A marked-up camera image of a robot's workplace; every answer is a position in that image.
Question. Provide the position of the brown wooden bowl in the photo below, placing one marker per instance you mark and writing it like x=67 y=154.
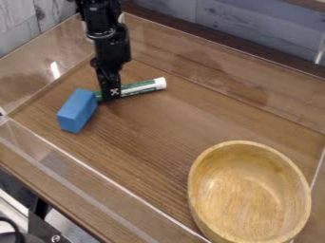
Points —
x=248 y=194

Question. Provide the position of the blue foam block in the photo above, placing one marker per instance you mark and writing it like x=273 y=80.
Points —
x=77 y=110

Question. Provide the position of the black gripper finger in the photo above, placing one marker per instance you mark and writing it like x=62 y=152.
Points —
x=109 y=79

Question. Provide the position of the green Expo marker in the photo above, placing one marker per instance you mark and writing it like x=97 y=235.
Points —
x=141 y=87

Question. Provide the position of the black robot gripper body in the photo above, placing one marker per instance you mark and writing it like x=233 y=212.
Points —
x=106 y=30

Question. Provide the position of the black metal table bracket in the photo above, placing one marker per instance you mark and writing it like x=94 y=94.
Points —
x=39 y=227

